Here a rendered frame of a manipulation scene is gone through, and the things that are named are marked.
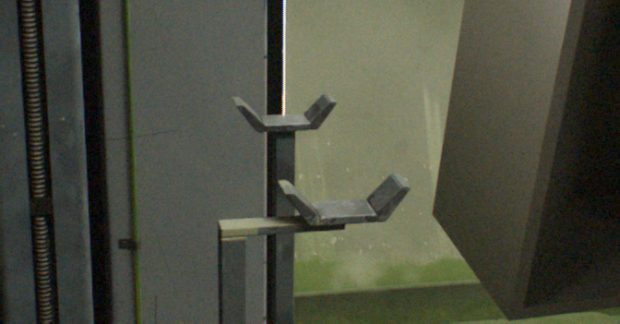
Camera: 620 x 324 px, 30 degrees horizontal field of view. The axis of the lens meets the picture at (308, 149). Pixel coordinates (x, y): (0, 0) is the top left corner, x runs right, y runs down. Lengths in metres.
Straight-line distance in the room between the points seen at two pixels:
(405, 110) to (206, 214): 1.72
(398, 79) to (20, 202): 2.30
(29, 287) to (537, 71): 1.23
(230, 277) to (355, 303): 2.15
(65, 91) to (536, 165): 1.26
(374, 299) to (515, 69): 1.06
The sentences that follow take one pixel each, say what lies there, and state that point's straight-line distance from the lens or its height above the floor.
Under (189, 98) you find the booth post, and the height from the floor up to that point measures 1.02.
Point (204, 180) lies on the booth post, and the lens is 1.31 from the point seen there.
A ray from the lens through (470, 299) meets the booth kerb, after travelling 2.96.
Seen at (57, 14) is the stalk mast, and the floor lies 1.21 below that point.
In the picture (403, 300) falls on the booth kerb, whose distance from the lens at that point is 2.90.
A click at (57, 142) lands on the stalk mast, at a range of 0.76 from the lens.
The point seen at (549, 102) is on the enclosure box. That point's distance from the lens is 1.86.
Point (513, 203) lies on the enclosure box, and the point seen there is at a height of 0.67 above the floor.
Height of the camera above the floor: 1.36
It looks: 18 degrees down
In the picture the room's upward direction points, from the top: 1 degrees clockwise
